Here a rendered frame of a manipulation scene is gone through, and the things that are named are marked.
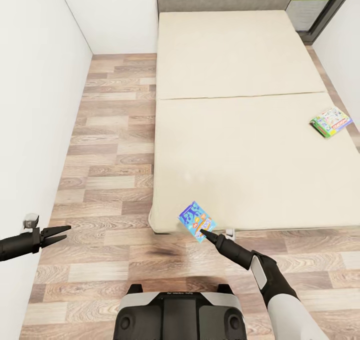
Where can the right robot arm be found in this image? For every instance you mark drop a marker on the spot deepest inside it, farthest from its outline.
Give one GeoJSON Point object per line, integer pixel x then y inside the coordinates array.
{"type": "Point", "coordinates": [289, 318]}

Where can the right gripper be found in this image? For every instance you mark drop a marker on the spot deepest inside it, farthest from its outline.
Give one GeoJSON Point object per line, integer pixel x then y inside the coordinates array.
{"type": "Point", "coordinates": [225, 247]}

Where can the door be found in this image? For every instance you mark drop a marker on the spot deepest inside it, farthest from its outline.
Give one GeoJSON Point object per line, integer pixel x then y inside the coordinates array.
{"type": "Point", "coordinates": [310, 17]}

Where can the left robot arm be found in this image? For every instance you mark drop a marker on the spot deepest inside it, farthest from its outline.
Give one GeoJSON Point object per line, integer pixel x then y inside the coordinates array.
{"type": "Point", "coordinates": [30, 238]}

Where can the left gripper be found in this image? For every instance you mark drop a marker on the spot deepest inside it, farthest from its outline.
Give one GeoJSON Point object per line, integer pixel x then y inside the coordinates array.
{"type": "Point", "coordinates": [23, 244]}

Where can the board game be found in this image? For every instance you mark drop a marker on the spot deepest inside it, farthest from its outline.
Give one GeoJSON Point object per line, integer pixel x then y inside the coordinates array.
{"type": "Point", "coordinates": [331, 121]}
{"type": "Point", "coordinates": [195, 218]}

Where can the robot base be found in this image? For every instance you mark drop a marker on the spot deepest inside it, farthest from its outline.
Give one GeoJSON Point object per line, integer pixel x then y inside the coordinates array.
{"type": "Point", "coordinates": [197, 315]}

